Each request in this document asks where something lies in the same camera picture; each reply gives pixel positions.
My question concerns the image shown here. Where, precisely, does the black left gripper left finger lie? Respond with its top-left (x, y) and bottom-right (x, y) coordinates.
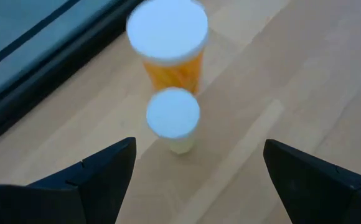
top-left (24, 137), bottom-right (137, 224)

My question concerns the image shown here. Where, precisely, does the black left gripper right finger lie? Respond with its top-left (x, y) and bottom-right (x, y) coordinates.
top-left (263, 139), bottom-right (361, 224)

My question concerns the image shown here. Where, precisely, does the small yellow medicine bottle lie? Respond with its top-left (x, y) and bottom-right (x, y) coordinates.
top-left (145, 87), bottom-right (201, 156)

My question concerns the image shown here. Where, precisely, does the large orange medicine bottle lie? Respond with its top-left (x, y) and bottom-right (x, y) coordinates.
top-left (126, 0), bottom-right (210, 96)

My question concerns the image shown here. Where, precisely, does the black metal table frame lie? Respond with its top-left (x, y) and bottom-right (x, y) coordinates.
top-left (0, 0), bottom-right (144, 150)

